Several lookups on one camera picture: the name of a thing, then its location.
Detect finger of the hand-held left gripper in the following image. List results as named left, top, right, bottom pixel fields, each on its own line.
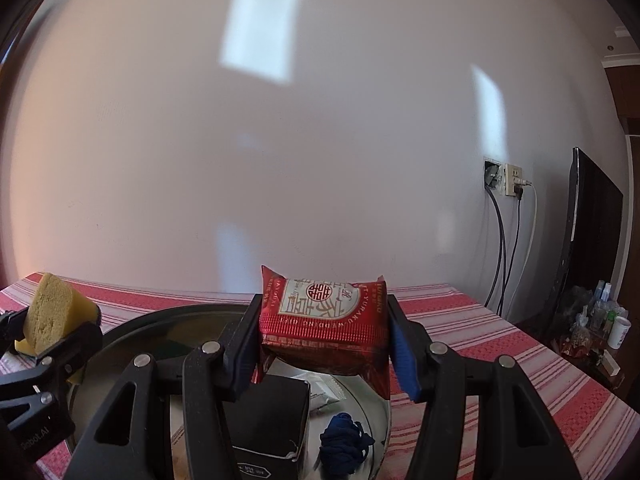
left=0, top=310, right=31, bottom=348
left=0, top=324, right=104, bottom=402

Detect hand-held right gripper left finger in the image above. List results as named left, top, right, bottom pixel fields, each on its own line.
left=65, top=292, right=264, bottom=480

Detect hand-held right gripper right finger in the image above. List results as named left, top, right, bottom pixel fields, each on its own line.
left=386, top=294, right=583, bottom=480

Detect yellow sponge green scourer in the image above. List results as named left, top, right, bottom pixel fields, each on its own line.
left=14, top=272, right=103, bottom=386

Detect round metal basin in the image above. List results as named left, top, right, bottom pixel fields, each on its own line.
left=65, top=302, right=393, bottom=480

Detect red packet white label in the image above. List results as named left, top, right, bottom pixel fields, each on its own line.
left=257, top=265, right=392, bottom=401

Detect black cardboard box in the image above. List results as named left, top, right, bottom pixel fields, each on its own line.
left=227, top=375, right=311, bottom=480

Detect white wrapper packet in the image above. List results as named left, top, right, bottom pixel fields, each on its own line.
left=300, top=372, right=348, bottom=413

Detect blue hair scrunchie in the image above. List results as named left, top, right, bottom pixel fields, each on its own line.
left=320, top=411, right=376, bottom=478

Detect red striped cloth desktop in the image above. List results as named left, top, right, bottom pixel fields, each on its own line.
left=0, top=272, right=640, bottom=480

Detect red snack bag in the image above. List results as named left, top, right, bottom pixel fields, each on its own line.
left=560, top=332, right=603, bottom=361

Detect group of small bottles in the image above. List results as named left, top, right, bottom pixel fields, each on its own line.
left=570, top=280, right=628, bottom=333

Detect white cup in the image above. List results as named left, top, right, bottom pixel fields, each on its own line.
left=607, top=316, right=630, bottom=350

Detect black flat screen television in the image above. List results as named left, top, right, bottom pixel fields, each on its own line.
left=537, top=147, right=626, bottom=341

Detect brown wooden door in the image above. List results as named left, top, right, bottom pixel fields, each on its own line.
left=602, top=62, right=640, bottom=136

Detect black cable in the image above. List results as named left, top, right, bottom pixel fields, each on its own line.
left=482, top=187, right=507, bottom=311
left=502, top=192, right=523, bottom=318

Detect open wall outlet box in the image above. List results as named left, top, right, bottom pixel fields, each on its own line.
left=483, top=158, right=506, bottom=192

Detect white wall socket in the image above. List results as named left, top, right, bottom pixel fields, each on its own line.
left=504, top=162, right=527, bottom=197

